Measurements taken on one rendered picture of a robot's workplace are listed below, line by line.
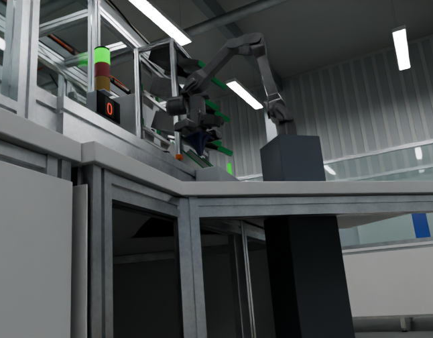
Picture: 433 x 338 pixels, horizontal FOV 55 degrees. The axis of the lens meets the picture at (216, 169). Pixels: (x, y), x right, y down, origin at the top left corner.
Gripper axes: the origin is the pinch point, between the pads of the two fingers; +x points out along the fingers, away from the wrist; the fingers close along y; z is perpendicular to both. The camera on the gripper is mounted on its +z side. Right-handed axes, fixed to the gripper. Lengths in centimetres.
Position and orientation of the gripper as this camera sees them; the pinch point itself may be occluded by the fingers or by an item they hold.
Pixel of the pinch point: (200, 145)
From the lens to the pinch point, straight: 136.6
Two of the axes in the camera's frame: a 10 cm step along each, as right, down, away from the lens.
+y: 6.0, 1.7, 7.8
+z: 8.0, -2.2, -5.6
